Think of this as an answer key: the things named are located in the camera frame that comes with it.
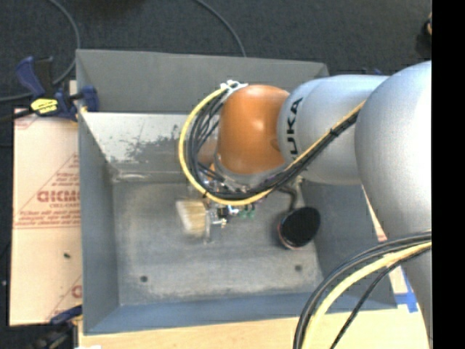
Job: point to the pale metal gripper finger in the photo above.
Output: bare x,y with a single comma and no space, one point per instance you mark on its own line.
208,227

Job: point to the pale beige block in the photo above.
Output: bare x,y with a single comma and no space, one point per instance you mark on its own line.
190,216

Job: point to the grey metal bin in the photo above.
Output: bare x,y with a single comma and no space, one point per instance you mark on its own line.
163,267

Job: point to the brown cardboard board red print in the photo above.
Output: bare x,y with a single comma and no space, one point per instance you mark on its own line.
43,180

